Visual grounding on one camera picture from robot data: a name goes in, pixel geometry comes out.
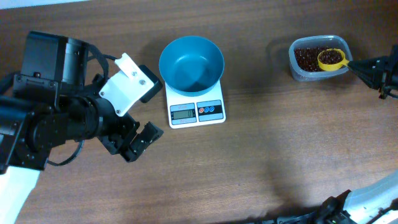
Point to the clear plastic bean container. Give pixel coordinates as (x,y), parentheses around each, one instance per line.
(332,41)

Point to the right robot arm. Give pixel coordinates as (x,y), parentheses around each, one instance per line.
(376,203)

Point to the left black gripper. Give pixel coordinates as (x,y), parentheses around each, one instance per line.
(123,137)

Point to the blue plastic bowl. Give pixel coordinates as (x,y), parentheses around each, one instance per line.
(191,65)

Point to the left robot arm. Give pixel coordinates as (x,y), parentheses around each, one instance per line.
(68,90)

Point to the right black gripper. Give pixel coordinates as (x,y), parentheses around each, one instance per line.
(382,73)

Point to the white digital kitchen scale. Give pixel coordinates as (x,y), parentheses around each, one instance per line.
(191,111)

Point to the yellow measuring scoop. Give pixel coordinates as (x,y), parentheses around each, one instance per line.
(332,59)

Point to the red beans pile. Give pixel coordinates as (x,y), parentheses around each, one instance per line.
(307,58)

